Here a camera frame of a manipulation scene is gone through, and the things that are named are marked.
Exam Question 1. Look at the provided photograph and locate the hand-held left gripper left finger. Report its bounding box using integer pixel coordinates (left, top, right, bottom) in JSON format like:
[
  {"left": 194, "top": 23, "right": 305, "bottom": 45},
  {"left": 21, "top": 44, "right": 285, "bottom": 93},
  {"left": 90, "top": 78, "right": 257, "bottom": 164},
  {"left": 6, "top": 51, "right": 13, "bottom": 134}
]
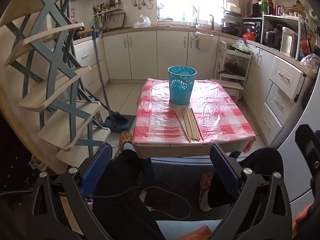
[{"left": 25, "top": 142, "right": 113, "bottom": 240}]

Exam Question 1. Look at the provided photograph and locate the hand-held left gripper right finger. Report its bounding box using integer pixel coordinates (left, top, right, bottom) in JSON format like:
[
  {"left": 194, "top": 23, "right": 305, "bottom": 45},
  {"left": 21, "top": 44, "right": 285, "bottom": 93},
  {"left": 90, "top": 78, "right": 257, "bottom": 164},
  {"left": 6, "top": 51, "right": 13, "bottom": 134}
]
[{"left": 209, "top": 143, "right": 298, "bottom": 240}]

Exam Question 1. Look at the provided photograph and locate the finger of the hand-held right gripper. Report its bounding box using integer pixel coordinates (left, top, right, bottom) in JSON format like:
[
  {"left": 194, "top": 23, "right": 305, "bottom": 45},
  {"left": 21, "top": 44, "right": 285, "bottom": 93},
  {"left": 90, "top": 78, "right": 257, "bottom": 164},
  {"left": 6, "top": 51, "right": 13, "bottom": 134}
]
[{"left": 295, "top": 124, "right": 320, "bottom": 198}]

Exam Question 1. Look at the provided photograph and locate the bundle of wooden chopsticks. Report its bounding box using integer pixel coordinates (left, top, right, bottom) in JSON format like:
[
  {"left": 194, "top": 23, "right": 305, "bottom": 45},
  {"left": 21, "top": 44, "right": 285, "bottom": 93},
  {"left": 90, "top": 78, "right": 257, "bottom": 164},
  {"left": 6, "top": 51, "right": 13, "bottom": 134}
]
[{"left": 174, "top": 107, "right": 204, "bottom": 143}]

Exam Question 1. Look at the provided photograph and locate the blue perforated plastic basket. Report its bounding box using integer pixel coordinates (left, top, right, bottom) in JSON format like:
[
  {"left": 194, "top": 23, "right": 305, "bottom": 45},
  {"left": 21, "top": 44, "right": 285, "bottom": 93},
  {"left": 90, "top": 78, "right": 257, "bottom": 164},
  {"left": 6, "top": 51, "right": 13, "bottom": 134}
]
[{"left": 167, "top": 66, "right": 197, "bottom": 105}]

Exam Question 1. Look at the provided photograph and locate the person's left hand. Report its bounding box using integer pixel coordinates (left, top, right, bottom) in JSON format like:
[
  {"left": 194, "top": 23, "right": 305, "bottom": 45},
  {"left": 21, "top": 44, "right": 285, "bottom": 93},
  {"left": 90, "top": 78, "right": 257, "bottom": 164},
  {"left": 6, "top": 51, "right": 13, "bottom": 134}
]
[{"left": 175, "top": 226, "right": 213, "bottom": 240}]

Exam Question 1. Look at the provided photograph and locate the person's right hand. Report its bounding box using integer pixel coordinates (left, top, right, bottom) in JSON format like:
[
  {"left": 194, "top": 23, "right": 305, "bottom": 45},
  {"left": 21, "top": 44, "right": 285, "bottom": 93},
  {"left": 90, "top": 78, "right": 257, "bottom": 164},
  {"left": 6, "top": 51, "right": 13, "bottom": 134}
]
[{"left": 292, "top": 204, "right": 313, "bottom": 233}]

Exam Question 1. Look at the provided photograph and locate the yellow patterned slipper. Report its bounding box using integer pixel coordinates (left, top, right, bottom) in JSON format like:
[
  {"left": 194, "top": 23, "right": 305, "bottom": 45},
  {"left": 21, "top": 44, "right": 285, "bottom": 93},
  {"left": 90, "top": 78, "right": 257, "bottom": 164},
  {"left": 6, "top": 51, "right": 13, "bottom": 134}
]
[
  {"left": 199, "top": 172, "right": 214, "bottom": 205},
  {"left": 119, "top": 131, "right": 133, "bottom": 152}
]

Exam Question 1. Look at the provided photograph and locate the person's left leg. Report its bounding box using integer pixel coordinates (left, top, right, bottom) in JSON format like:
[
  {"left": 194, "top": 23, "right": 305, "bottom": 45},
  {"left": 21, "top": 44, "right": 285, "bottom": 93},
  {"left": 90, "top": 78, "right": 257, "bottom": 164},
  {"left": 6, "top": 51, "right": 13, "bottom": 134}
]
[{"left": 92, "top": 142, "right": 165, "bottom": 240}]

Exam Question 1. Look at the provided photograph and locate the white refrigerator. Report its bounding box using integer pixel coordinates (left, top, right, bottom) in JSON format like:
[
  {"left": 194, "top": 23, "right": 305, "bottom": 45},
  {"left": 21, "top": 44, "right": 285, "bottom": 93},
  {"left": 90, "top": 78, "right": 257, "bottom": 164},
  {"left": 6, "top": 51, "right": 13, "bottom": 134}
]
[{"left": 275, "top": 75, "right": 320, "bottom": 215}]

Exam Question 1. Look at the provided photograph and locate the dark floor mat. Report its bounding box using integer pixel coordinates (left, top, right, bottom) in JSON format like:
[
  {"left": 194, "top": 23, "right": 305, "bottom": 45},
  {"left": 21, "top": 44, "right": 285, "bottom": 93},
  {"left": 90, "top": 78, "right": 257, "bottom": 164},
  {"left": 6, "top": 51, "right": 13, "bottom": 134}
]
[{"left": 150, "top": 156, "right": 225, "bottom": 220}]

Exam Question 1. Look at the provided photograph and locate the red white checkered tablecloth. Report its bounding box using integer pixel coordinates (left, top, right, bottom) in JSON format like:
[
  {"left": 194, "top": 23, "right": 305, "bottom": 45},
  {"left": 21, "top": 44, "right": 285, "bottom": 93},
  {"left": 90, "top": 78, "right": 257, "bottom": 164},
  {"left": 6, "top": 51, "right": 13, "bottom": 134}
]
[{"left": 132, "top": 78, "right": 256, "bottom": 153}]

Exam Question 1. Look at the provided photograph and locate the cream drawer unit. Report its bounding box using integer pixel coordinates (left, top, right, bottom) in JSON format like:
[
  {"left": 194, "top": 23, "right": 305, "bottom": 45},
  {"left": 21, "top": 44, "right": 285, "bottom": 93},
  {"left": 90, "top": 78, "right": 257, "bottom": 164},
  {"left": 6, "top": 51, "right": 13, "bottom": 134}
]
[
  {"left": 246, "top": 44, "right": 308, "bottom": 147},
  {"left": 74, "top": 39, "right": 110, "bottom": 95}
]

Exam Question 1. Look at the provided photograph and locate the beige table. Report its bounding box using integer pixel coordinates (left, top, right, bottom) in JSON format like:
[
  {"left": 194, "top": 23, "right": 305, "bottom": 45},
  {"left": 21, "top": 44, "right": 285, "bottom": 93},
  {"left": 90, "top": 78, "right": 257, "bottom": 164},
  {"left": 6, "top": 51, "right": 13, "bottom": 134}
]
[{"left": 135, "top": 140, "right": 250, "bottom": 188}]

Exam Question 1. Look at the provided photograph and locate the clear plastic bag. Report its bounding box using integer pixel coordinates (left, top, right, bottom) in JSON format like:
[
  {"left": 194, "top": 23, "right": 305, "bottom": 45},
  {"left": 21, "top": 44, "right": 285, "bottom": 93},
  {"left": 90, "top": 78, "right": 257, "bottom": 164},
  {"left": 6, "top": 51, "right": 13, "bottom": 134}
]
[{"left": 300, "top": 53, "right": 320, "bottom": 72}]

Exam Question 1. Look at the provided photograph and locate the light blue cloth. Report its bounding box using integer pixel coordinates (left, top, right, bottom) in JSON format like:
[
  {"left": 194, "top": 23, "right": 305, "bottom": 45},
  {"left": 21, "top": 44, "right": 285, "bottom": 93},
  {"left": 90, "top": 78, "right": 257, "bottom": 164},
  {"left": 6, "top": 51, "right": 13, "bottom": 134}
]
[{"left": 156, "top": 219, "right": 223, "bottom": 240}]

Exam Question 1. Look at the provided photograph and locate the red pot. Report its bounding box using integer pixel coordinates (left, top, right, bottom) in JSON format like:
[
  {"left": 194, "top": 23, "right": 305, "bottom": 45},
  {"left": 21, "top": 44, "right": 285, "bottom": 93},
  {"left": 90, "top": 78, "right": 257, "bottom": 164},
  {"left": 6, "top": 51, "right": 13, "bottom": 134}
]
[{"left": 300, "top": 38, "right": 312, "bottom": 58}]

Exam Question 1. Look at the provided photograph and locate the white steel appliance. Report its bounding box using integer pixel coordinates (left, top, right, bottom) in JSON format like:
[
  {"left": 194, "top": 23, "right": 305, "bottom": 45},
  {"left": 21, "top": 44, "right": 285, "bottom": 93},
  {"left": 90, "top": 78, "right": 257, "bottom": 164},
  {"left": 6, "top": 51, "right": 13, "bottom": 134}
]
[{"left": 280, "top": 27, "right": 299, "bottom": 59}]

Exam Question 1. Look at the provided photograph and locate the dark frying pan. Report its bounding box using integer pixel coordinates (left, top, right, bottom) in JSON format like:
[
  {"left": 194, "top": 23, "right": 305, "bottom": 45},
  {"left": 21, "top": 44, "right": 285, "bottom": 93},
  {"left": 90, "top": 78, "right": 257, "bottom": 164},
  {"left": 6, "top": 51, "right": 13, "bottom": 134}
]
[{"left": 224, "top": 62, "right": 247, "bottom": 77}]

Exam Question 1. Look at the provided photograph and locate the white wooden shelf rack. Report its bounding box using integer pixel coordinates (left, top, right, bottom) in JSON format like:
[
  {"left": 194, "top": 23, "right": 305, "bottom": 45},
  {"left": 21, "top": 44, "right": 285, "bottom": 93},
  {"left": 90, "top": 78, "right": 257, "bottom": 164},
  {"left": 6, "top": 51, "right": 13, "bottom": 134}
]
[{"left": 214, "top": 41, "right": 252, "bottom": 104}]

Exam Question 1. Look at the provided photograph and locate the steel pot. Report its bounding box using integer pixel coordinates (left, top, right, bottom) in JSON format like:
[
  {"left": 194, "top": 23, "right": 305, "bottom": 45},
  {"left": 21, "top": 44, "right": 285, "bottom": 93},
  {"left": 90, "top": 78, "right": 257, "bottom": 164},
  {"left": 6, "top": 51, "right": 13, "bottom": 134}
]
[{"left": 264, "top": 29, "right": 282, "bottom": 49}]

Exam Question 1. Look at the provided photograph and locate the bag of green vegetables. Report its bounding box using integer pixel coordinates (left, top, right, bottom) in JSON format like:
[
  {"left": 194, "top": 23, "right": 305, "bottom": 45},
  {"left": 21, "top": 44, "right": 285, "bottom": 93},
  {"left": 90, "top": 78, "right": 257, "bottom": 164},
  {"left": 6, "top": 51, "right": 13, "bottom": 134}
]
[{"left": 230, "top": 39, "right": 250, "bottom": 53}]

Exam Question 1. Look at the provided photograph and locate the red plastic bag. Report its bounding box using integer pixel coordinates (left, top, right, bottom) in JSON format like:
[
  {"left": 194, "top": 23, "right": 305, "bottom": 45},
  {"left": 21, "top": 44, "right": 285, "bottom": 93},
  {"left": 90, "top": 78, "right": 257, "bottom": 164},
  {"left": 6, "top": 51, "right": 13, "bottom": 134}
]
[{"left": 242, "top": 29, "right": 257, "bottom": 42}]

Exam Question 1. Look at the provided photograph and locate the black toaster oven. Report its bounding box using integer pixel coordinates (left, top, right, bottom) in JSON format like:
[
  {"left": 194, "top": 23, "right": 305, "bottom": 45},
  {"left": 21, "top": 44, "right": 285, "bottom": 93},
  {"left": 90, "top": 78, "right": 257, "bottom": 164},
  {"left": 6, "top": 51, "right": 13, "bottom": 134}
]
[{"left": 242, "top": 17, "right": 262, "bottom": 39}]

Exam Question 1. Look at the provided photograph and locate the beige blue tiered rack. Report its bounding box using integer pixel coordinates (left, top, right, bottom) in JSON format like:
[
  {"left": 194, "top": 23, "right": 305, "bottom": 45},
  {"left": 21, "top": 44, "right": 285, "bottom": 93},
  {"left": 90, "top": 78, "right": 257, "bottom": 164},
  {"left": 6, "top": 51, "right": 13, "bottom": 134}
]
[{"left": 0, "top": 0, "right": 112, "bottom": 175}]

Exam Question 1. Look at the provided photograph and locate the cream base cabinet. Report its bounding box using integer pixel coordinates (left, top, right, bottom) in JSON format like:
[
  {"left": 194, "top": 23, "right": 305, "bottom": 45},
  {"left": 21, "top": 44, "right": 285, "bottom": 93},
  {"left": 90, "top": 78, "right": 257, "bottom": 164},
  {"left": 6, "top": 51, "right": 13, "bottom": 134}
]
[{"left": 101, "top": 29, "right": 220, "bottom": 80}]

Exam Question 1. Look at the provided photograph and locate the white hanging plastic bin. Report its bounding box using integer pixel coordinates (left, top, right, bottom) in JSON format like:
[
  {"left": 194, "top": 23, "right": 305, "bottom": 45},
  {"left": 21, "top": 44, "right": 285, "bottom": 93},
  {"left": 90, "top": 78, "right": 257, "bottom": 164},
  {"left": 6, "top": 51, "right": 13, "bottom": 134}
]
[{"left": 195, "top": 31, "right": 213, "bottom": 52}]

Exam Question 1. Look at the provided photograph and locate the black dish rack with bowls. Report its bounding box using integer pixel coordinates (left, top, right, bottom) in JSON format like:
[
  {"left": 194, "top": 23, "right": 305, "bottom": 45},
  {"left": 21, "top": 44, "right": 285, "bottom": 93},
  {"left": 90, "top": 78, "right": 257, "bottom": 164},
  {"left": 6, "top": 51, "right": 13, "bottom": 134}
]
[{"left": 221, "top": 2, "right": 243, "bottom": 35}]

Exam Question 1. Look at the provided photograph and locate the grey black appliance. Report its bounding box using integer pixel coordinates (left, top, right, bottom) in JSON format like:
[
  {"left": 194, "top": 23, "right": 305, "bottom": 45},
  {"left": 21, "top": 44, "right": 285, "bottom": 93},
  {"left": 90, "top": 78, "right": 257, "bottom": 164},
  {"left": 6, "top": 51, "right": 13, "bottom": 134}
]
[{"left": 245, "top": 0, "right": 263, "bottom": 18}]

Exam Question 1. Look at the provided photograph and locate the hanging metal tray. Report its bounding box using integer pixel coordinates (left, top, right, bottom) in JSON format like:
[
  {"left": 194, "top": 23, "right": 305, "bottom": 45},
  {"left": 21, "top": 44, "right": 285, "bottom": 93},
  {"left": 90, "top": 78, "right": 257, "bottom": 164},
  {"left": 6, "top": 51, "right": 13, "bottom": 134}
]
[{"left": 107, "top": 12, "right": 126, "bottom": 28}]

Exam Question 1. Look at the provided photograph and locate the curved steel faucet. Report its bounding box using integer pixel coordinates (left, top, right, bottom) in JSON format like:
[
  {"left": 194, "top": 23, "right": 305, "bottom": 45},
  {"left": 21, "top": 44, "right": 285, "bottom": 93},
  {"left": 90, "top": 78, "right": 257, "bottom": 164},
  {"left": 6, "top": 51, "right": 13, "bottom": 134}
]
[{"left": 190, "top": 5, "right": 200, "bottom": 28}]

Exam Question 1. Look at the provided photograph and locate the white plastic bag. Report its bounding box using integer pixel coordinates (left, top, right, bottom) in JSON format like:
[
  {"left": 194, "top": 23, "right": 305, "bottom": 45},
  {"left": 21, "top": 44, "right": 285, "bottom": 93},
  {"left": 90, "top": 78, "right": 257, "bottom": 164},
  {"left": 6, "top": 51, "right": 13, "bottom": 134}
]
[{"left": 132, "top": 15, "right": 152, "bottom": 28}]

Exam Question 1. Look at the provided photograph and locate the kitchen window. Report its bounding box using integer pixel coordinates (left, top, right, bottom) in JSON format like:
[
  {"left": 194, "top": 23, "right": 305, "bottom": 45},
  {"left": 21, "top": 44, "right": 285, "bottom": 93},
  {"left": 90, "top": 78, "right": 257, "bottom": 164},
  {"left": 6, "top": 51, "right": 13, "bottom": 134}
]
[{"left": 156, "top": 0, "right": 227, "bottom": 22}]

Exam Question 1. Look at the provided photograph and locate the black cable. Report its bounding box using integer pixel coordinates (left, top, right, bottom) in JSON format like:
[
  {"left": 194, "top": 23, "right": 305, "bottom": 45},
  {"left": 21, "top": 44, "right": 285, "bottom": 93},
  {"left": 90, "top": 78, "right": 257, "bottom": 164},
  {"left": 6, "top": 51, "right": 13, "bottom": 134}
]
[{"left": 0, "top": 186, "right": 141, "bottom": 201}]

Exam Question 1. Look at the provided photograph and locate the white cable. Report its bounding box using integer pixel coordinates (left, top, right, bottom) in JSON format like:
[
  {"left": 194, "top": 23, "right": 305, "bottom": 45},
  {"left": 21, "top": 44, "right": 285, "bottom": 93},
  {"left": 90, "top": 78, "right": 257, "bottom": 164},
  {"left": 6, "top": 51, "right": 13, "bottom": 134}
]
[{"left": 140, "top": 186, "right": 192, "bottom": 219}]

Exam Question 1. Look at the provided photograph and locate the long-handled blue dustpan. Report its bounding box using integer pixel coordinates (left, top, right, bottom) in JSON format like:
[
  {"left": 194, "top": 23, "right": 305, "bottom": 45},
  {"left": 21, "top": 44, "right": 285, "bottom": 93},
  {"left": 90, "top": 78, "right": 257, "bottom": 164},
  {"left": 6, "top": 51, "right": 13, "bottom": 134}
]
[{"left": 76, "top": 26, "right": 137, "bottom": 132}]

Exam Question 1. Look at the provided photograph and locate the grey-handled broom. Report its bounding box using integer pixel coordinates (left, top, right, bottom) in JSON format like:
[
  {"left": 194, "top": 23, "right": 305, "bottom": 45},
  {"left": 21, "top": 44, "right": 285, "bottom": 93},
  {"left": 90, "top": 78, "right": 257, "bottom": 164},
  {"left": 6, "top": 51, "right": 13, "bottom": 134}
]
[{"left": 80, "top": 85, "right": 129, "bottom": 128}]

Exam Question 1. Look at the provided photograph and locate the white counter shelf frame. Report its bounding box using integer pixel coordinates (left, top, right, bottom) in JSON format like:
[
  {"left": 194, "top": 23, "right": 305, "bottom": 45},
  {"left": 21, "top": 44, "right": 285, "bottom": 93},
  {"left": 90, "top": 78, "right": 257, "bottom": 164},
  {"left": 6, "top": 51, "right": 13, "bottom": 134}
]
[{"left": 261, "top": 14, "right": 308, "bottom": 60}]

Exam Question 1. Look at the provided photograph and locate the wall-mounted utensil rack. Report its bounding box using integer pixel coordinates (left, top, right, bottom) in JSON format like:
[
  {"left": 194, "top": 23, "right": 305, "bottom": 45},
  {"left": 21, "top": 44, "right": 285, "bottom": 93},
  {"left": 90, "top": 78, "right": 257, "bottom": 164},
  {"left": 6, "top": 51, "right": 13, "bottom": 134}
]
[{"left": 92, "top": 0, "right": 127, "bottom": 29}]

